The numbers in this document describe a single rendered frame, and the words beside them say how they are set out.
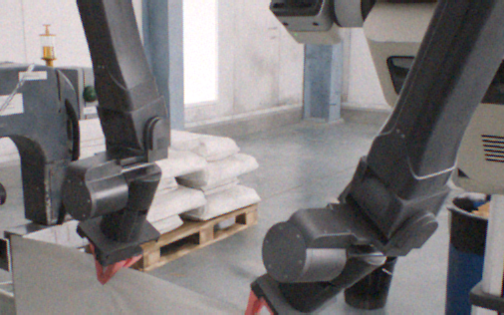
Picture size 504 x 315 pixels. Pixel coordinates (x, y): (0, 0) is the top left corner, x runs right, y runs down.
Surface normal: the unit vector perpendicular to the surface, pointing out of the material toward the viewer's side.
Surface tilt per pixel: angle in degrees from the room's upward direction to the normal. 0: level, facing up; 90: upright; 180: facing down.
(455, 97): 121
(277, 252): 77
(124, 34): 94
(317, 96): 90
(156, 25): 90
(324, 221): 32
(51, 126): 90
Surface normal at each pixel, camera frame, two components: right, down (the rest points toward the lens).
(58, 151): 0.78, 0.15
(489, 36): 0.41, 0.69
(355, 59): -0.62, 0.20
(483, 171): -0.47, 0.77
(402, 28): -0.40, -0.62
